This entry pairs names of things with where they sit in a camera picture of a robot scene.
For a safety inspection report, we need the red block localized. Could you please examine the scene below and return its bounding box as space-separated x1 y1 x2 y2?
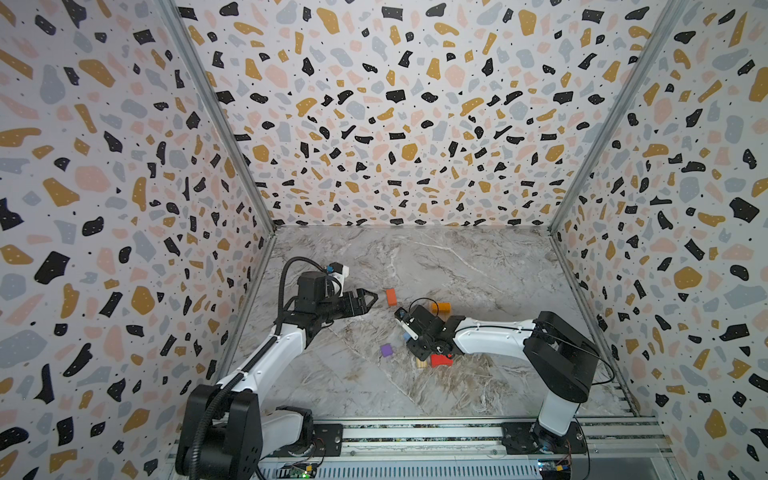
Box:
429 354 453 368

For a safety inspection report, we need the orange block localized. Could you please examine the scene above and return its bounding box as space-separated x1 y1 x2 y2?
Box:
430 302 452 315

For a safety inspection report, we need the orange-red block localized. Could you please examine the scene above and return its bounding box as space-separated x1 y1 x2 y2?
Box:
385 288 398 307

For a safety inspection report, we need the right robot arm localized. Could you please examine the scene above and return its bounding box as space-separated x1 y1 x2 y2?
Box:
394 306 601 455

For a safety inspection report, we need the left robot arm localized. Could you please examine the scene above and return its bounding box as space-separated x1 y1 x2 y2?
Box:
175 263 378 479

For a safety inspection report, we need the left green circuit board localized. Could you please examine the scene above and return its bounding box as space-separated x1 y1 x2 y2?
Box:
275 463 318 479

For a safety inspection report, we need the right circuit board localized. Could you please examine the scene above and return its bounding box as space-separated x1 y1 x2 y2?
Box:
537 459 572 480

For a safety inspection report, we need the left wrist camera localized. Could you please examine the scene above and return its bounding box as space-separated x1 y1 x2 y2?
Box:
326 262 350 291

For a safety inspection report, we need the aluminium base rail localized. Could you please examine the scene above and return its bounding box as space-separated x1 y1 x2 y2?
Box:
164 416 676 480

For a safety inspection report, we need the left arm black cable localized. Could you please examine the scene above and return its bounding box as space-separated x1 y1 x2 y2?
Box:
188 256 328 480

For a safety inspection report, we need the left corner aluminium post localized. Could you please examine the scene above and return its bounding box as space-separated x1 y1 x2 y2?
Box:
158 1 276 236

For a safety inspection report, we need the corner aluminium post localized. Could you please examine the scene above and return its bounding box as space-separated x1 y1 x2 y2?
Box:
547 0 688 238
158 1 276 236

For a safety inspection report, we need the right corner aluminium post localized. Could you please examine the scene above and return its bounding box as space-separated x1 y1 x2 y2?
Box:
547 0 688 238

